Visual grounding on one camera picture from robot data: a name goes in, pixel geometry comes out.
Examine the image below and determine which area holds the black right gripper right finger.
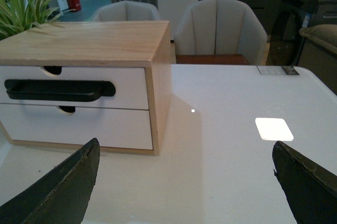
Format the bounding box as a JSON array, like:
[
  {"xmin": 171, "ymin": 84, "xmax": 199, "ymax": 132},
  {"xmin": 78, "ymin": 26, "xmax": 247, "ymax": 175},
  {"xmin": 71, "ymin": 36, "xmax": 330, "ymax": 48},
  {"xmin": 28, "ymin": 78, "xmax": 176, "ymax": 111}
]
[{"xmin": 272, "ymin": 141, "xmax": 336, "ymax": 223}]

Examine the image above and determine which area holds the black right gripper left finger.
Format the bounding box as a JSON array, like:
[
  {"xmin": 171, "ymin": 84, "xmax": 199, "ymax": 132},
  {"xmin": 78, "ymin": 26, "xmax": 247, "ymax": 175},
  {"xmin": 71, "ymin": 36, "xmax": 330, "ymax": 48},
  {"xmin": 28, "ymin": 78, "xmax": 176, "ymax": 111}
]
[{"xmin": 1, "ymin": 138, "xmax": 100, "ymax": 223}]

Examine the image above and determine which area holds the black drawer handle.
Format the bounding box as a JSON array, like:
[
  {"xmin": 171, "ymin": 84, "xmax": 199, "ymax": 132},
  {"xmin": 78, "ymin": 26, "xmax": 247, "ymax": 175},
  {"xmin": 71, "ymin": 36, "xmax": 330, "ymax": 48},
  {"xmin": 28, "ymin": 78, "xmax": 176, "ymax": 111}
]
[{"xmin": 4, "ymin": 79, "xmax": 116, "ymax": 102}]

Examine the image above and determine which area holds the label sticker on table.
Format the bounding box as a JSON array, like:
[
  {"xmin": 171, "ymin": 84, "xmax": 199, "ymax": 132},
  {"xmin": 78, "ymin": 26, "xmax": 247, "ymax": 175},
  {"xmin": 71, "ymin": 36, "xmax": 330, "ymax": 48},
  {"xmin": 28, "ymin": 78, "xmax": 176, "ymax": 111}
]
[{"xmin": 257, "ymin": 66, "xmax": 299, "ymax": 75}]

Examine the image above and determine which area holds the black washing machine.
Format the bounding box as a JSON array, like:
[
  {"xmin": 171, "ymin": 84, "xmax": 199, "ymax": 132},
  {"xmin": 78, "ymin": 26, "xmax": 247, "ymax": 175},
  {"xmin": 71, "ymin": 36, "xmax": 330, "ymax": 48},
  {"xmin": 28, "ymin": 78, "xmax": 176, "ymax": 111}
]
[{"xmin": 266, "ymin": 0, "xmax": 336, "ymax": 65}]

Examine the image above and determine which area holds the grey cushion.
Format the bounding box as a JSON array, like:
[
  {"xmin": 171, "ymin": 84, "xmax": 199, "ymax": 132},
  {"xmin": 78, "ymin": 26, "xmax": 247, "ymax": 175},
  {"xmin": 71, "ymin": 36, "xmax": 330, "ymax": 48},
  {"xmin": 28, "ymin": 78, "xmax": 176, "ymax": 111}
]
[{"xmin": 299, "ymin": 24, "xmax": 336, "ymax": 53}]

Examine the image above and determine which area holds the right beige armchair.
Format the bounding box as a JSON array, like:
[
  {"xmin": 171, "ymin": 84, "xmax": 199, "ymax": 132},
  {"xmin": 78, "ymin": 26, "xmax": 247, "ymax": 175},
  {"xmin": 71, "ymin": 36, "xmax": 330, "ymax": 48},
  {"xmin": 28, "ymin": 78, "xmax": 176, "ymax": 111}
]
[{"xmin": 174, "ymin": 0, "xmax": 267, "ymax": 65}]

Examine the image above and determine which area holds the beige armchair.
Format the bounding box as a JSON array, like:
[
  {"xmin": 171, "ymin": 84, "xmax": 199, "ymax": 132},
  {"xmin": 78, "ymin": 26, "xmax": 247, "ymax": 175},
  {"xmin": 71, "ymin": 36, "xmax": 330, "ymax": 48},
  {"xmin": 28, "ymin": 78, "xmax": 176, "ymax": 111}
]
[
  {"xmin": 174, "ymin": 0, "xmax": 267, "ymax": 65},
  {"xmin": 91, "ymin": 1, "xmax": 161, "ymax": 22}
]

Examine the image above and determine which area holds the green potted plant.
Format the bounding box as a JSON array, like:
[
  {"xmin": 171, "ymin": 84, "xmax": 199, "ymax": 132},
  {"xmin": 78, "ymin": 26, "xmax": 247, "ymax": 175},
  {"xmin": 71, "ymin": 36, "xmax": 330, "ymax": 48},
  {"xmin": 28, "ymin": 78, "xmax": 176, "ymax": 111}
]
[{"xmin": 1, "ymin": 0, "xmax": 65, "ymax": 40}]

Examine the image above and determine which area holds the left beige armchair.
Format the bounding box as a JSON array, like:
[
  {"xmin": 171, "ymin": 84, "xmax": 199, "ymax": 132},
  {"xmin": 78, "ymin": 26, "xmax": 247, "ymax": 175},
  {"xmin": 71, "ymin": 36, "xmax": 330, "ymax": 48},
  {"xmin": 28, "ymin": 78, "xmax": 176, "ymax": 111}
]
[{"xmin": 91, "ymin": 1, "xmax": 161, "ymax": 22}]

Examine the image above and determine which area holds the red fire extinguisher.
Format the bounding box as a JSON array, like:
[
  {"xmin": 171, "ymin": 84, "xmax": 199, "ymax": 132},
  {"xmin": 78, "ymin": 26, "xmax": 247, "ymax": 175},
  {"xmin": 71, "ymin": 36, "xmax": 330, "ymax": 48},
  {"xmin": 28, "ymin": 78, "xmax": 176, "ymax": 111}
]
[{"xmin": 67, "ymin": 0, "xmax": 81, "ymax": 12}]

